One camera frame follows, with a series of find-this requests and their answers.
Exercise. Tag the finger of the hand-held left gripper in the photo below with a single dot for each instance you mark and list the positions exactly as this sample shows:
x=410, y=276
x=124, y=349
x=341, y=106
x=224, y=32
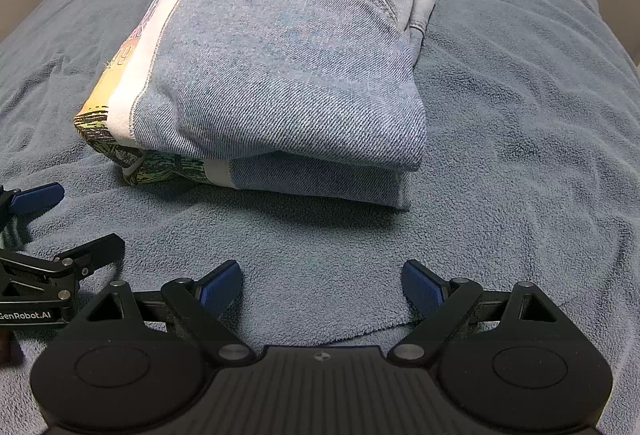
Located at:
x=35, y=197
x=95, y=250

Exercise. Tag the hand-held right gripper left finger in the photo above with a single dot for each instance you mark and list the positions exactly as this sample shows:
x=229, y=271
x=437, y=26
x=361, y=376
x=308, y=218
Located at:
x=220, y=287

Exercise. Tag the light blue denim jacket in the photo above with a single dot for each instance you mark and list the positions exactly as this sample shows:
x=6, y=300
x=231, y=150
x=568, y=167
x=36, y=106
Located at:
x=280, y=65

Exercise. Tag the blue fleece blanket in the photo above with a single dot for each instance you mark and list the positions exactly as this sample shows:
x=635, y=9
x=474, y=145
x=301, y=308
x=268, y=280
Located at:
x=500, y=140

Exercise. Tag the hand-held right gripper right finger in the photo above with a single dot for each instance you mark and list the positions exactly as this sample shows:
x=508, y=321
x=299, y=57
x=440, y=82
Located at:
x=422, y=287

